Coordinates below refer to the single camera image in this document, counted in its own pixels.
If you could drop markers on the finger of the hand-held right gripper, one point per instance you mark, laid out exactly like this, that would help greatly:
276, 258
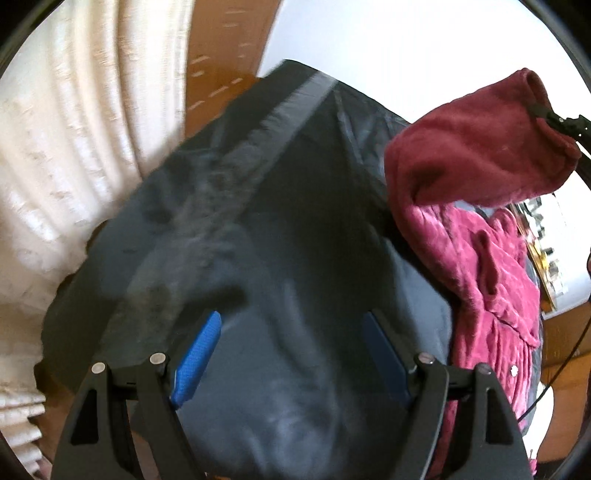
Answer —
572, 125

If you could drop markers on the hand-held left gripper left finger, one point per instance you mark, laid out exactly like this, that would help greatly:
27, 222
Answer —
198, 355

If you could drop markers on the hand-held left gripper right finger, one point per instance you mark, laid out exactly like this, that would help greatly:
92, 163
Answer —
385, 360

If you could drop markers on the pink fleece pajama top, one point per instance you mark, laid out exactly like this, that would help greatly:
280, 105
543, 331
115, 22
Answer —
471, 138

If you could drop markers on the cluttered wooden shelf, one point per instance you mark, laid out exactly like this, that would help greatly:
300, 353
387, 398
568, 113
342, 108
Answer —
547, 258

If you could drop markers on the dark grey blanket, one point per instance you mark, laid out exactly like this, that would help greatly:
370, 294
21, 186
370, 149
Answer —
277, 230

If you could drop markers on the cream curtain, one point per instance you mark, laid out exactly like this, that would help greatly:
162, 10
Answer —
69, 138

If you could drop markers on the wooden door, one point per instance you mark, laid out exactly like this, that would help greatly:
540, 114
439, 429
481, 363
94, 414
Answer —
221, 46

